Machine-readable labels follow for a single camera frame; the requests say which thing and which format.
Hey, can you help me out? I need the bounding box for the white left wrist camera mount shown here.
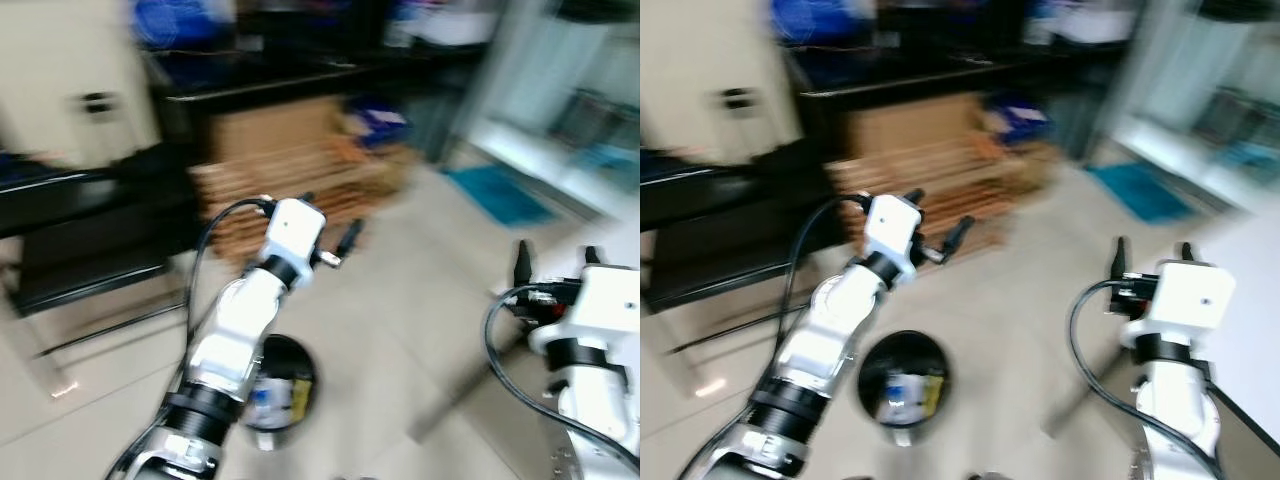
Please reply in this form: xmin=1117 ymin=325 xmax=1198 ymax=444
xmin=865 ymin=193 xmax=923 ymax=281
xmin=262 ymin=198 xmax=327 ymax=266

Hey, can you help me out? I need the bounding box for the blue box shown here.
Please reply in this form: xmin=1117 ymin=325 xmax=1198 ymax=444
xmin=985 ymin=100 xmax=1051 ymax=146
xmin=345 ymin=100 xmax=411 ymax=146

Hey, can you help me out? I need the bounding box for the black round rubbish bin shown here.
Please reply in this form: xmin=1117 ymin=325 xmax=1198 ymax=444
xmin=858 ymin=330 xmax=953 ymax=446
xmin=243 ymin=335 xmax=319 ymax=451

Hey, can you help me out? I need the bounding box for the black desk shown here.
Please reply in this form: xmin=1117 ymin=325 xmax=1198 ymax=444
xmin=790 ymin=50 xmax=1041 ymax=136
xmin=150 ymin=55 xmax=401 ymax=141

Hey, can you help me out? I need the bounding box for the brown cardboard box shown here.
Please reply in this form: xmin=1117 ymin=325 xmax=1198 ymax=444
xmin=850 ymin=95 xmax=986 ymax=161
xmin=205 ymin=95 xmax=346 ymax=166

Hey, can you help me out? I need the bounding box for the wooden slatted rack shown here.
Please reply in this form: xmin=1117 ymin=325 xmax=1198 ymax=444
xmin=190 ymin=135 xmax=416 ymax=266
xmin=830 ymin=135 xmax=1051 ymax=251

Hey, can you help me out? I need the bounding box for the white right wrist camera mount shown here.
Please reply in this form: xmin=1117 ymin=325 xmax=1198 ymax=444
xmin=565 ymin=265 xmax=641 ymax=346
xmin=1135 ymin=260 xmax=1236 ymax=346

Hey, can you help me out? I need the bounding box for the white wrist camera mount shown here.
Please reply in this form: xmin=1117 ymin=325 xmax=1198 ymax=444
xmin=865 ymin=193 xmax=923 ymax=281
xmin=262 ymin=198 xmax=327 ymax=266
xmin=1135 ymin=260 xmax=1236 ymax=346
xmin=565 ymin=265 xmax=641 ymax=346

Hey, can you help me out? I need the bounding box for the blue floor mat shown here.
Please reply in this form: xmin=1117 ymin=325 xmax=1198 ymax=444
xmin=445 ymin=165 xmax=556 ymax=226
xmin=1085 ymin=162 xmax=1196 ymax=223

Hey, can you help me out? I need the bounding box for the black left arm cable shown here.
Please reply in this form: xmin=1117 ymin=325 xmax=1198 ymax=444
xmin=183 ymin=197 xmax=276 ymax=391
xmin=780 ymin=195 xmax=871 ymax=336

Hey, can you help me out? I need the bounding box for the blue white packet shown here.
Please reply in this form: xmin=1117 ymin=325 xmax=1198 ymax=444
xmin=880 ymin=372 xmax=921 ymax=426
xmin=250 ymin=378 xmax=289 ymax=431

